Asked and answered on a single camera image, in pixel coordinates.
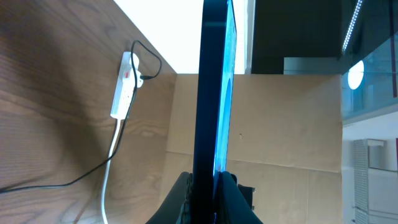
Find blue Galaxy smartphone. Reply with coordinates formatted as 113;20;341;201
190;0;237;223

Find black charging cable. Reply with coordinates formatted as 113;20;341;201
0;39;163;194

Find white charger adapter plug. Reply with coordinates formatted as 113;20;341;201
131;68;144;88

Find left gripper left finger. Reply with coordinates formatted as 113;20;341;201
146;172;190;224

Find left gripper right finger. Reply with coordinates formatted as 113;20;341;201
215;171;262;224

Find white power strip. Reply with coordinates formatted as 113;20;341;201
110;52;135;120

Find brown cardboard panel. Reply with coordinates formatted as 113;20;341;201
157;73;343;224

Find white power strip cord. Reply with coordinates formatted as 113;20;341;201
99;118;122;224

